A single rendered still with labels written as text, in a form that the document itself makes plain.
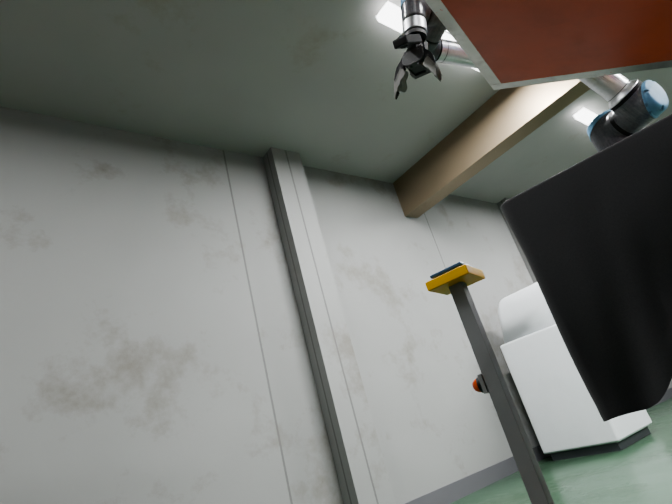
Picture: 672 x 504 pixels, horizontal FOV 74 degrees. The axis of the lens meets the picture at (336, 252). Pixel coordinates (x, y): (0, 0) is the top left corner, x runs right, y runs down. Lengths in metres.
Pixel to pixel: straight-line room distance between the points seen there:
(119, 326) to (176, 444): 0.77
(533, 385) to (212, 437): 2.97
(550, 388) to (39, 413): 3.88
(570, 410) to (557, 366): 0.37
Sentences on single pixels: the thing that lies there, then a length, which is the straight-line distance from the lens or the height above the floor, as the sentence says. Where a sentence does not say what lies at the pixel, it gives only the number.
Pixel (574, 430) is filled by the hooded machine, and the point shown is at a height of 0.21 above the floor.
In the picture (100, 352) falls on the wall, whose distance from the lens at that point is 2.93.
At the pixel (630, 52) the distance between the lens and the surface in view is 1.49.
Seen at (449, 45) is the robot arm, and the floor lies 1.73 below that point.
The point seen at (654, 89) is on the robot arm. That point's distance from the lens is 1.88.
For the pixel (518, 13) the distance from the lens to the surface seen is 1.32.
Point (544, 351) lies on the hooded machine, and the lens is 4.59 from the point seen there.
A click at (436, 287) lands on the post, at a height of 0.93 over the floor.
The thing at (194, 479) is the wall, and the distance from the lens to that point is 2.93.
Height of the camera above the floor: 0.60
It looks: 23 degrees up
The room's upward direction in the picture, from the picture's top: 16 degrees counter-clockwise
